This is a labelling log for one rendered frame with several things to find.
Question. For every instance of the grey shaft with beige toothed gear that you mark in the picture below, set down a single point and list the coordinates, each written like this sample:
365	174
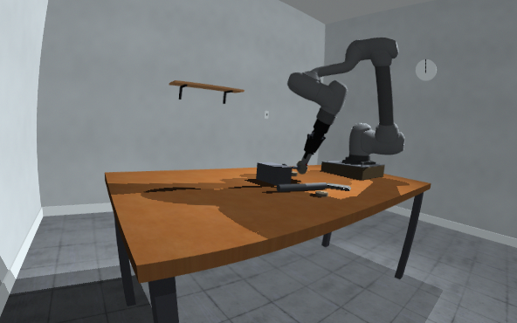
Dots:
302	169

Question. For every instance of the long grey metal rod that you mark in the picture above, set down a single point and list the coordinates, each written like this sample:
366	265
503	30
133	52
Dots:
301	186

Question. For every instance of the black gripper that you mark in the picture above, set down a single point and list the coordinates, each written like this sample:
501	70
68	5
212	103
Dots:
318	128

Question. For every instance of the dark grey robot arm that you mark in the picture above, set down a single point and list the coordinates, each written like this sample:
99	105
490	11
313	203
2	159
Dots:
386	139

